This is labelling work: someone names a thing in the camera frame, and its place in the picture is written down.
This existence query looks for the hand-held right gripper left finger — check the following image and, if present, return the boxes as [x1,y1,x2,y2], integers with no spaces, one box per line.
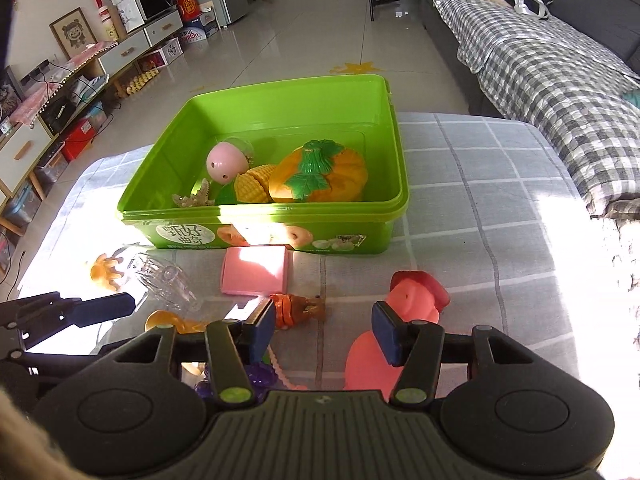
[102,300,277,407]

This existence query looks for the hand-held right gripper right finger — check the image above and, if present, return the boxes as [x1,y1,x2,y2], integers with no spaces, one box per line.
[371,301,547,407]

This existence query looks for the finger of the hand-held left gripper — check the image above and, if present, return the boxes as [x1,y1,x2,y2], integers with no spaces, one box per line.
[0,344,113,379]
[0,292,137,334]

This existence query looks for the pink rubber chicken toy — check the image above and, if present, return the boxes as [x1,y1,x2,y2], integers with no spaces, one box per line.
[345,270,451,392]

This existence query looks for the yellow toy corn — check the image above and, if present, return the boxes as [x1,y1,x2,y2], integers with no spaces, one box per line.
[215,164,277,205]

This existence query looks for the orange toy pumpkin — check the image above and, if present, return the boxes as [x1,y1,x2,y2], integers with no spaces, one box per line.
[268,139,369,204]

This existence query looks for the pink egg toy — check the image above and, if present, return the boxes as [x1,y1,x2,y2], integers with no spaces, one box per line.
[206,137,256,185]

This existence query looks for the green plastic box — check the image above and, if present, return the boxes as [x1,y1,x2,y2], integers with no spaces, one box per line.
[116,74,410,255]

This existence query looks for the person's left forearm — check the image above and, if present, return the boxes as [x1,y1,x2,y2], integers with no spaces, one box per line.
[0,389,72,480]

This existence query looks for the tan octopus toy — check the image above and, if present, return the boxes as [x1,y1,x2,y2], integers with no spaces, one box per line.
[90,254,125,289]

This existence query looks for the orange carrot toy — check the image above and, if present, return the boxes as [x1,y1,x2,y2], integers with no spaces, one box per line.
[269,294,327,330]

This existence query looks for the purple toy grapes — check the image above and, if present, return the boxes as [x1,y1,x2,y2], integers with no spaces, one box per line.
[195,360,273,399]

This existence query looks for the amber translucent toy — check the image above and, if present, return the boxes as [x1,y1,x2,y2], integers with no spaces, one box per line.
[145,310,207,376]

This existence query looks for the pink foam block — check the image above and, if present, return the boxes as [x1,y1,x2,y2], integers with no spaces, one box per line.
[221,246,294,296]

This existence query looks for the clear glass jar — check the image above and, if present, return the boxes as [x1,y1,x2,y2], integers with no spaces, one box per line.
[122,252,203,313]

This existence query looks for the white checked tablecloth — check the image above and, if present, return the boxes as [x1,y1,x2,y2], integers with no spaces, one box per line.
[15,112,640,397]

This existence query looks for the red storage box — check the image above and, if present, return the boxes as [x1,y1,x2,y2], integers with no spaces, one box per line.
[60,120,96,162]

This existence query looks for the white wooden tv cabinet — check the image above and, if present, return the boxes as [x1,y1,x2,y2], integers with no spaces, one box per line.
[0,10,184,237]

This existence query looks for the pink lace cloth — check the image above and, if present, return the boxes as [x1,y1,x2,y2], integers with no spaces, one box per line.
[10,42,119,124]

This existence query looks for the row of yellow ducks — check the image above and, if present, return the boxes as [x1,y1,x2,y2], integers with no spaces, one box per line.
[117,71,161,99]

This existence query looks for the white printed carton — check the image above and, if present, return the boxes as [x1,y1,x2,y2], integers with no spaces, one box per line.
[137,37,184,71]

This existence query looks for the yellow star floor sticker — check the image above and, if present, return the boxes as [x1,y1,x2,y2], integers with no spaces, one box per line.
[330,60,376,75]

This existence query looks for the framed cartoon picture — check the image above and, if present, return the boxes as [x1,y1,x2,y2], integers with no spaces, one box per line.
[50,7,98,61]

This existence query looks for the blue and white bag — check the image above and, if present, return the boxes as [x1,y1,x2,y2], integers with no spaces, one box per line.
[180,15,221,49]

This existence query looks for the grey checkered sofa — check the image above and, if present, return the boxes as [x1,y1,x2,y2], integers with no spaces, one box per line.
[417,0,640,219]

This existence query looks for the white microwave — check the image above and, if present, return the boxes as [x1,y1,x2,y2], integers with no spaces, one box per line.
[120,0,179,34]

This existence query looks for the red gift box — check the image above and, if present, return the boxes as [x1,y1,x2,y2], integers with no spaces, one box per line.
[175,0,204,24]

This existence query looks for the dark grey sofa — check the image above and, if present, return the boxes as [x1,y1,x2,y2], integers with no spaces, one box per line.
[417,0,640,117]

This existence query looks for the pink beaded cord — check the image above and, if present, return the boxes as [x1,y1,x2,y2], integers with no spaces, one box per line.
[269,347,309,392]

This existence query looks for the black floor cable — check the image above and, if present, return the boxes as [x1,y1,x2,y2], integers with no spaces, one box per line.
[0,252,27,277]

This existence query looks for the dark picture frame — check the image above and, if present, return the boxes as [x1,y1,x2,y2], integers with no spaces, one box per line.
[0,67,24,114]

